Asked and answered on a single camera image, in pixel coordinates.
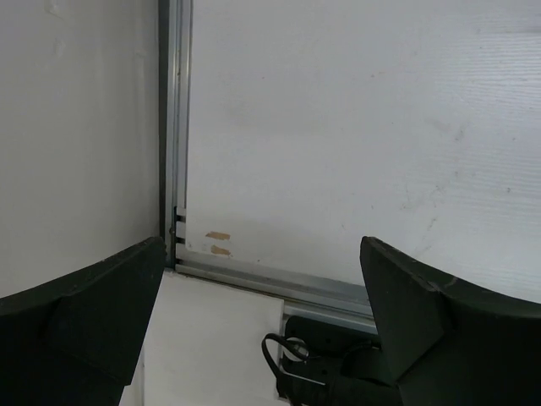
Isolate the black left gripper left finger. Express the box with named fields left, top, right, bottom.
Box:
left=1, top=237, right=166, bottom=405

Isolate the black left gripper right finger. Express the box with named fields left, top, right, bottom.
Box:
left=360, top=237, right=540, bottom=405

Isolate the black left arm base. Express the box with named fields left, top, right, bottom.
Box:
left=261, top=316, right=402, bottom=406

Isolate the aluminium table frame rail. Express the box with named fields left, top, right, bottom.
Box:
left=157, top=1, right=376, bottom=333

